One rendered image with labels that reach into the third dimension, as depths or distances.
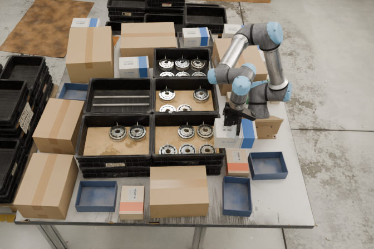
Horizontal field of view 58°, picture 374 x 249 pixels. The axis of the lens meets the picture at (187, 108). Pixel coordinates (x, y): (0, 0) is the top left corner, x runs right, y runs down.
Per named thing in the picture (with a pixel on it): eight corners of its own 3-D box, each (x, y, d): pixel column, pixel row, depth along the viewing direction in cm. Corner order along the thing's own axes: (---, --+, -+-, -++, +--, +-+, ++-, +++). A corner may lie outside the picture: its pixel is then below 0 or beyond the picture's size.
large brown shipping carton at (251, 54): (211, 59, 267) (214, 38, 252) (248, 57, 271) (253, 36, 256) (221, 95, 242) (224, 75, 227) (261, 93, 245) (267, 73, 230)
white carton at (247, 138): (250, 129, 179) (254, 119, 173) (254, 148, 172) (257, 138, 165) (213, 128, 179) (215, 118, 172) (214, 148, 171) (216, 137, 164)
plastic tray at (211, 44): (209, 35, 279) (210, 30, 275) (214, 50, 266) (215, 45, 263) (177, 36, 276) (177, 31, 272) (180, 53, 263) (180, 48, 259)
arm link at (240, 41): (235, 21, 189) (203, 70, 157) (254, 19, 184) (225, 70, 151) (239, 39, 196) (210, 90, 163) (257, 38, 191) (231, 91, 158)
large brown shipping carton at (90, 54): (75, 49, 268) (69, 28, 253) (113, 46, 272) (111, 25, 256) (71, 84, 242) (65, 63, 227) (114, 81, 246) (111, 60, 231)
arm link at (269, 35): (270, 92, 218) (253, 18, 183) (294, 92, 211) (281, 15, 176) (266, 105, 211) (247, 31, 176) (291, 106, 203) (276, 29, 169)
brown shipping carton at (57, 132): (55, 114, 224) (49, 98, 212) (88, 116, 224) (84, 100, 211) (39, 152, 204) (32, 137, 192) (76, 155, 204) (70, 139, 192)
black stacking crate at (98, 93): (153, 90, 227) (152, 78, 218) (152, 125, 208) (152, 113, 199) (93, 90, 224) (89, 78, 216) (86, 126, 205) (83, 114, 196)
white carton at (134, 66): (148, 65, 246) (147, 55, 239) (149, 76, 238) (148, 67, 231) (120, 66, 243) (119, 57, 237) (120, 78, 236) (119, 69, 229)
